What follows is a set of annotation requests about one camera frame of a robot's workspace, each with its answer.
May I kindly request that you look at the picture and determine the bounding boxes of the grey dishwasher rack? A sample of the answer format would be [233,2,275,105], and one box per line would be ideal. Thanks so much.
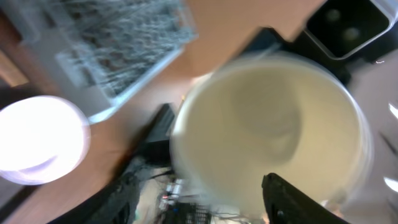
[1,0,196,124]

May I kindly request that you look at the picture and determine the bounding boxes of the small cream cup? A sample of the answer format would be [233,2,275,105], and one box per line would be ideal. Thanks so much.
[170,54,374,215]

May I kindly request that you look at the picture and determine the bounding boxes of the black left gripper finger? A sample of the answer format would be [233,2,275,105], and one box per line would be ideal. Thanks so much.
[262,173,348,224]

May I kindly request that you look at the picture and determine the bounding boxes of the pink bowl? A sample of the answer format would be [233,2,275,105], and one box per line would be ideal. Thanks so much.
[1,96,91,185]

